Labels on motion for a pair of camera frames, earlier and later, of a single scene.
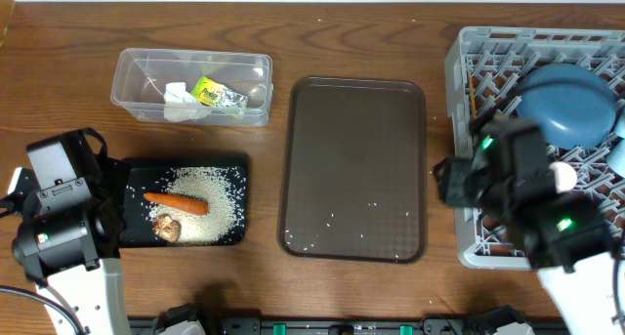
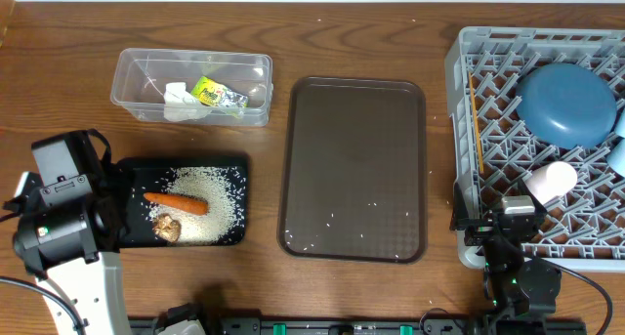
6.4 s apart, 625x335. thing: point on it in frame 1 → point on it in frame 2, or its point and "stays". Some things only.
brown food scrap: x=167 y=228 stays
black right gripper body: x=463 y=188 → x=479 y=230
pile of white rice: x=225 y=191 stays
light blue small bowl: x=615 y=158 stays
